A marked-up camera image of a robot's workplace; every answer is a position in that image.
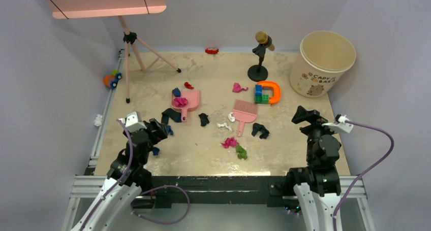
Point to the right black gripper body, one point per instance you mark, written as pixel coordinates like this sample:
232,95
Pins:
313,117

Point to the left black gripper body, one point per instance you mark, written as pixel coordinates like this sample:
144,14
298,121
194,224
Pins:
155,136

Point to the magenta paper scrap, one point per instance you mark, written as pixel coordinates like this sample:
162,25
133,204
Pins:
229,142
180,102

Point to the pink plastic dustpan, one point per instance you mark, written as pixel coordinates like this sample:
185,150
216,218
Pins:
193,97

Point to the pink hand brush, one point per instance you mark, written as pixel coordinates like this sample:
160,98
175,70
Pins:
244,112

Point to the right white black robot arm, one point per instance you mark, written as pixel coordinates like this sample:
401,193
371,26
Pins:
317,186

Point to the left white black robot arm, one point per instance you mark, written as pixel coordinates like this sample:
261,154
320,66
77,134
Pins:
127,177

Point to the blue paper scrap front left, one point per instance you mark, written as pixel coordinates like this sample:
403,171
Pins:
155,151

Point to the blue paper scrap near dustpan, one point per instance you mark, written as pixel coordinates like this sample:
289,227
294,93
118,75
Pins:
176,92

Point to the black paper scrap centre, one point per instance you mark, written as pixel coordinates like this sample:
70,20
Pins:
204,121

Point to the blue green building blocks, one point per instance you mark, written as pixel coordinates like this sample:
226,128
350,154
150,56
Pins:
260,96

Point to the red paper scrap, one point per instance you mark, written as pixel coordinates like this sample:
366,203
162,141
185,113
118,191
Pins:
188,85

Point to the white paper scrap off table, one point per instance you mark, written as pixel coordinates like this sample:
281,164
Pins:
98,120

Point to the cream capybara bucket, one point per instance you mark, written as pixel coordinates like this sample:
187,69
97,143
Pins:
324,56

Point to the orange blue toy car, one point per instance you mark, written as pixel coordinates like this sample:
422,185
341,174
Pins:
111,81

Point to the gold microphone on black stand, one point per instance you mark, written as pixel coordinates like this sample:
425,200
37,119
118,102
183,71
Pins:
259,72

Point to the magenta paper scrap front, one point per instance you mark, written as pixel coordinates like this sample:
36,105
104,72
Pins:
229,142

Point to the white paper scrap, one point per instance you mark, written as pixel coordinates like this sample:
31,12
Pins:
231,118

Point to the green paper scrap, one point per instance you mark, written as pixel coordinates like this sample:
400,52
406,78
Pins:
241,152

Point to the pink paper scrap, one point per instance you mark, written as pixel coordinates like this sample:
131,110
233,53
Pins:
237,88

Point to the red object at table edge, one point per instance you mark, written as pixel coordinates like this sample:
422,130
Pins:
212,50

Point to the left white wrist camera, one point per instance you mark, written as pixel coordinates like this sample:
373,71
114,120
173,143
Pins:
134,121

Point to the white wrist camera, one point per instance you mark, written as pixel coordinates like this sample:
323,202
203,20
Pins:
340,125
134,121

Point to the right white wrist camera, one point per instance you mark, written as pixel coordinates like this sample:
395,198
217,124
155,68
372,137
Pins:
340,125

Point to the orange plastic ring toy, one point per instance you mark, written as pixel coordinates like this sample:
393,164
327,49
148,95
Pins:
273,90

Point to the aluminium table frame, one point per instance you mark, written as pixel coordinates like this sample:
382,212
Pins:
192,160

